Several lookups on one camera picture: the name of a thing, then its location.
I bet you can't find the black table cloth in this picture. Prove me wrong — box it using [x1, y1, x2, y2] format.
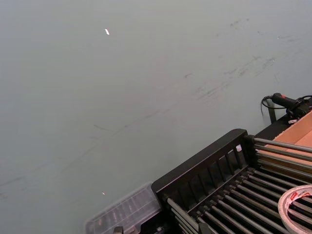
[253, 114, 303, 142]

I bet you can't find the black rack with steel bars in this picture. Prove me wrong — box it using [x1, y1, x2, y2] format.
[151, 128, 312, 234]

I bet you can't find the pale green wall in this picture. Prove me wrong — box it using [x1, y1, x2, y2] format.
[0, 0, 312, 234]

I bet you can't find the clear plastic case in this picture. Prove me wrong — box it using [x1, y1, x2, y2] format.
[84, 181, 163, 234]

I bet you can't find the black corded tool red switch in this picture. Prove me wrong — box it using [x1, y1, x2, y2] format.
[260, 92, 312, 123]

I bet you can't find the shallow brown cardboard tray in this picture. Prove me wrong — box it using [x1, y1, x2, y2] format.
[264, 111, 312, 172]

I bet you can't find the white tape roll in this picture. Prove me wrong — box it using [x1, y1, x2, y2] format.
[277, 184, 312, 234]

